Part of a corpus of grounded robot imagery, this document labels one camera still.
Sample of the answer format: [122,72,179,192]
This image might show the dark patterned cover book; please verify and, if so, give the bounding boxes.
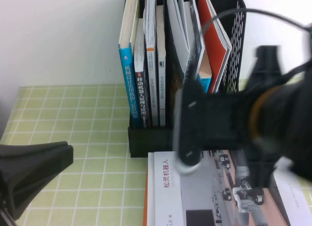
[168,40,185,128]

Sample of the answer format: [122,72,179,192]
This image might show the black spine robot book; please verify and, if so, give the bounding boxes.
[133,18,150,128]

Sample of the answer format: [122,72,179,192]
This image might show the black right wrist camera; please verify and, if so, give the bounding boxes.
[247,45,285,90]

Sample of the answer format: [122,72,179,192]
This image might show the red cover magazine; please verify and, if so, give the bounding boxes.
[196,0,232,94]

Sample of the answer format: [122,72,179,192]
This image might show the black plastic book holder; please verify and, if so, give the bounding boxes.
[124,0,247,158]

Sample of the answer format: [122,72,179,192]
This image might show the grey white spine book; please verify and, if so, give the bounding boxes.
[142,0,159,128]

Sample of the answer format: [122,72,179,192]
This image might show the light blue spine book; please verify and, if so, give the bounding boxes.
[196,50,212,94]

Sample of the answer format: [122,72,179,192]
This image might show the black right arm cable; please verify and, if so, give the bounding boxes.
[201,7,312,41]

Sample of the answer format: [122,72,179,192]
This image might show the grey spine paperback book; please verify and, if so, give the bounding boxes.
[156,5,167,128]

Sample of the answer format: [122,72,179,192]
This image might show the blue spine hardcover book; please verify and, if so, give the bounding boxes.
[118,0,141,129]

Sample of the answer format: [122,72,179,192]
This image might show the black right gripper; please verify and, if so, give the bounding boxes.
[178,80,253,168]

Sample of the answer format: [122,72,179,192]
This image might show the white booklet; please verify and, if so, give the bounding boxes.
[147,152,155,226]

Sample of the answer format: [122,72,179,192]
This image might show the green checked tablecloth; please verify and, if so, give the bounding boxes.
[0,77,312,226]

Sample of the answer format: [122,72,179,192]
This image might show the brochure stack on table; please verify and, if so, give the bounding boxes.
[152,149,312,226]

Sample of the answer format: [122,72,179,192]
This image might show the orange edged book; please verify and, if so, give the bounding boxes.
[143,162,150,226]

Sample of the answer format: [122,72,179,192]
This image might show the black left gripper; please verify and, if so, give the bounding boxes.
[0,140,74,220]

